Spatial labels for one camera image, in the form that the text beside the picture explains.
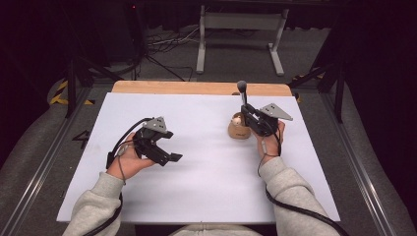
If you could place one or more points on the round wooden brush holder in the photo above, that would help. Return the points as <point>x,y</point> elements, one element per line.
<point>238,131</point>

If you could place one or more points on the white metal stand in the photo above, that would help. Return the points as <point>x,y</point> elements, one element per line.
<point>242,21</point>

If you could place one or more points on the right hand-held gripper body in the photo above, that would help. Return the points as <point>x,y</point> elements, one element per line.
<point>267,126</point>

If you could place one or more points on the yellow black hazard tape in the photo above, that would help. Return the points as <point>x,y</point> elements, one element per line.
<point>59,95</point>

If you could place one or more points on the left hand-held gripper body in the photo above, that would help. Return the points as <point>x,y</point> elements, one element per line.
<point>146,141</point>

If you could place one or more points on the person's torso grey clothing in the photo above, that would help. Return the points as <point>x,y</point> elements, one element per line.
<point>213,230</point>

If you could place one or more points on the aluminium floor rail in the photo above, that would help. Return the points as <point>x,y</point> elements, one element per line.
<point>42,167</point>
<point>357,167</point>

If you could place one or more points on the black metal stand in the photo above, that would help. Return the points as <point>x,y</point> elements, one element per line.
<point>339,82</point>

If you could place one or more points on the person's left hand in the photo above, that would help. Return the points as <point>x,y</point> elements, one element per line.
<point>129,162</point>

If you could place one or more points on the black makeup brush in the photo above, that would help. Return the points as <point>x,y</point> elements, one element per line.
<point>242,87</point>

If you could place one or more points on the black tripod stand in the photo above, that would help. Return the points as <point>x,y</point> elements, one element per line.
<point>73,75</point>

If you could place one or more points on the person's right hand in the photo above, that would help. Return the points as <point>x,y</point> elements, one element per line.
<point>271,146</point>

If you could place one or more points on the white table mat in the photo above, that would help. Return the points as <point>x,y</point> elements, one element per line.
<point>203,183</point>

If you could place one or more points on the wooden table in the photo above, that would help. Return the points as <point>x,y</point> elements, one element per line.
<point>183,88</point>

